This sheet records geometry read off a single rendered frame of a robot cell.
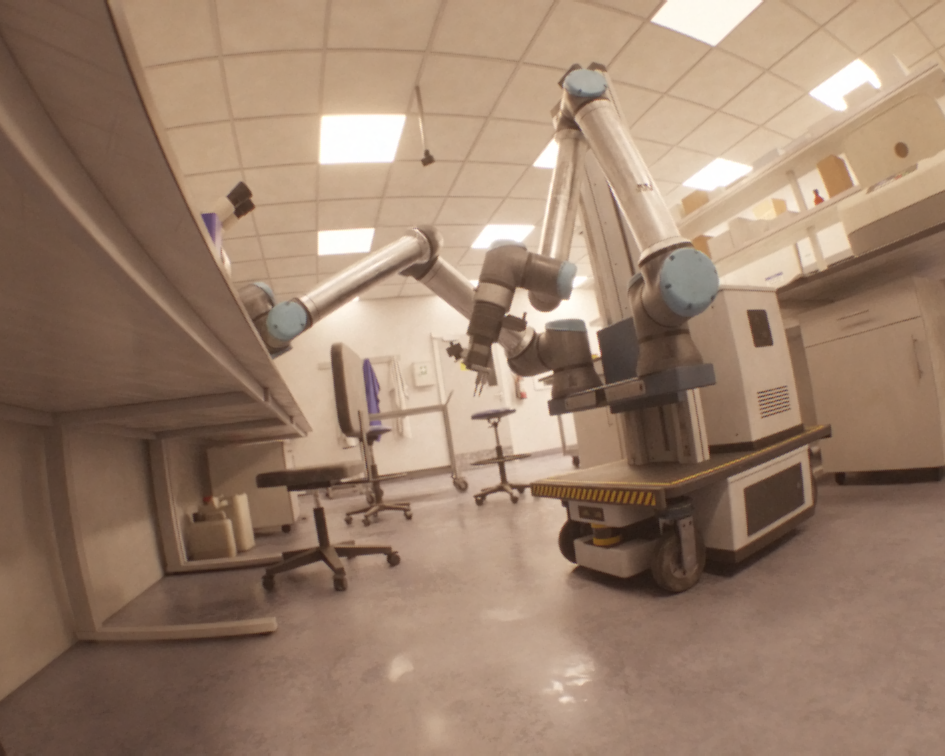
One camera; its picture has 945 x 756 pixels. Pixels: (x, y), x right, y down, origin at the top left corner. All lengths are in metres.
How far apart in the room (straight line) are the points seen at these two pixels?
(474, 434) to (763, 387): 5.82
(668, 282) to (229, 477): 3.07
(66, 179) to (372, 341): 6.74
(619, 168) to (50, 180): 1.15
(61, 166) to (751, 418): 1.56
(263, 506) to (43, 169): 3.26
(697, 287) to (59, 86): 1.11
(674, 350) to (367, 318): 6.13
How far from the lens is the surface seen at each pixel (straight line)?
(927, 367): 2.02
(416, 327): 7.16
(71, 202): 0.36
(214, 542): 2.83
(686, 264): 1.13
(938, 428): 2.04
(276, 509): 3.48
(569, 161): 1.39
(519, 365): 1.78
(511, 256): 1.09
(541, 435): 7.53
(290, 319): 1.17
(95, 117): 0.34
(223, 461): 3.52
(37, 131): 0.33
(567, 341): 1.64
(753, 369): 1.58
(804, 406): 3.14
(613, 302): 1.70
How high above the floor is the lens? 0.52
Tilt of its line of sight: 7 degrees up
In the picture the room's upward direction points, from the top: 9 degrees counter-clockwise
